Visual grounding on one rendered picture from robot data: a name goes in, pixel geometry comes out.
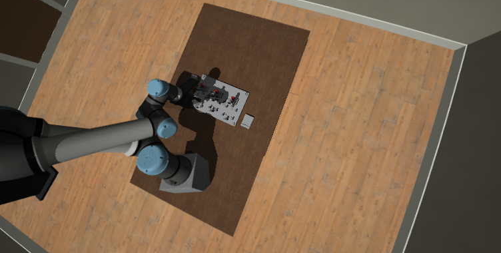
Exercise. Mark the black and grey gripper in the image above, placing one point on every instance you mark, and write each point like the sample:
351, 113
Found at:
187, 101

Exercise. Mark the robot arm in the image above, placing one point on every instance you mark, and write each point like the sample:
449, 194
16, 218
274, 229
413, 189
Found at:
134, 138

